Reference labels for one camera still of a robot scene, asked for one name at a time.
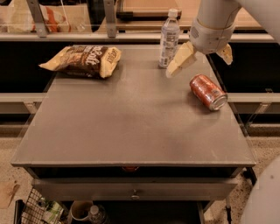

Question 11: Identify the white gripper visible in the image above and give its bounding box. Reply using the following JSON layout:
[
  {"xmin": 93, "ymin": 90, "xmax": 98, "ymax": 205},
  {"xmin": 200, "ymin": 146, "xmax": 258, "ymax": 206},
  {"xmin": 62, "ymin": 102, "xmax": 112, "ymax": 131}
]
[{"xmin": 165, "ymin": 18, "xmax": 235, "ymax": 78}]

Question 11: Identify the orange soda can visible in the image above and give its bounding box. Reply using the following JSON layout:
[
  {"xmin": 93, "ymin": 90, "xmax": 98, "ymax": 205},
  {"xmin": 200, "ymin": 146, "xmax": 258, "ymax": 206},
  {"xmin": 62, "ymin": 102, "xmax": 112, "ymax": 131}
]
[{"xmin": 190, "ymin": 74, "xmax": 228, "ymax": 111}]

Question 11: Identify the clear plastic water bottle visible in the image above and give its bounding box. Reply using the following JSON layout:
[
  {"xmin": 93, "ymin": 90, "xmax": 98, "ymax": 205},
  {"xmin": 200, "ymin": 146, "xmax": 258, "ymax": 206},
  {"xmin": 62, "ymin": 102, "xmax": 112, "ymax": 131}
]
[{"xmin": 158, "ymin": 9, "xmax": 180, "ymax": 68}]

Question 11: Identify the brown yellow chip bag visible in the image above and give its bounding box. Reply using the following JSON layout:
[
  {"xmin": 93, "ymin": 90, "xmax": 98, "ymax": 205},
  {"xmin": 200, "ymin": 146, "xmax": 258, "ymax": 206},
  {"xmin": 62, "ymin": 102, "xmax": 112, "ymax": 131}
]
[{"xmin": 39, "ymin": 45, "xmax": 122, "ymax": 79}]

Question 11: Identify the red object inside drawer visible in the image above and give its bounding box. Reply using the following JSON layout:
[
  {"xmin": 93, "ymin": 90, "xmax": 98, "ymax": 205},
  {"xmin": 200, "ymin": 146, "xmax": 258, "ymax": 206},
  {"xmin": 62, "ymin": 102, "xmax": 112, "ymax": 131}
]
[{"xmin": 122, "ymin": 166, "xmax": 139, "ymax": 172}]

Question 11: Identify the orange white bag on shelf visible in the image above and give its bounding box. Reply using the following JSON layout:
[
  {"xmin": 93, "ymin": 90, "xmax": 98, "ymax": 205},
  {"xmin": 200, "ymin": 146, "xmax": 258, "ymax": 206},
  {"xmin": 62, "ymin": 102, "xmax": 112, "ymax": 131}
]
[{"xmin": 34, "ymin": 5, "xmax": 71, "ymax": 32}]

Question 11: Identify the metal drawer knob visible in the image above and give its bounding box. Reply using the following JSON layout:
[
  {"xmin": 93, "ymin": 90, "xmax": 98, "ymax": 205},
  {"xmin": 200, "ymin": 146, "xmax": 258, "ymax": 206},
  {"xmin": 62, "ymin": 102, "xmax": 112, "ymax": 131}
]
[{"xmin": 131, "ymin": 189, "xmax": 140, "ymax": 200}]

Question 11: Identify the grey cabinet drawer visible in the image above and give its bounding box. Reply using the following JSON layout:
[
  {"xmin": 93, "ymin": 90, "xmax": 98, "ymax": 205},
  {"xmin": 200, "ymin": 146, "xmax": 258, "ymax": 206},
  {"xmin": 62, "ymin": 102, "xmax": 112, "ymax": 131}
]
[{"xmin": 32, "ymin": 178, "xmax": 237, "ymax": 201}]

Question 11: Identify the small bottle below table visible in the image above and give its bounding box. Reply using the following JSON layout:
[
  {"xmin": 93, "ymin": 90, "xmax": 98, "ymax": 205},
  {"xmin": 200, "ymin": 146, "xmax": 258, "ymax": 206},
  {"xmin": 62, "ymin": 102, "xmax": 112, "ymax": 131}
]
[{"xmin": 88, "ymin": 205, "xmax": 107, "ymax": 224}]

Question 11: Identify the paper cup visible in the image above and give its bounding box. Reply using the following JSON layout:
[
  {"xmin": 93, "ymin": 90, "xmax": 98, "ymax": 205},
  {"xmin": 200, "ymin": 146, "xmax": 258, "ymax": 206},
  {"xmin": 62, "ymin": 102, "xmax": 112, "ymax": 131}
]
[{"xmin": 68, "ymin": 200, "xmax": 93, "ymax": 224}]

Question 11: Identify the wire basket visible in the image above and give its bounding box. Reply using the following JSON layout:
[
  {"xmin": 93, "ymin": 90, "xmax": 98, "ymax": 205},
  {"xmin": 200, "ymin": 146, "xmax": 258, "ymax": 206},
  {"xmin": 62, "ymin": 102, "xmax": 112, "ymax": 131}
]
[{"xmin": 13, "ymin": 188, "xmax": 64, "ymax": 224}]

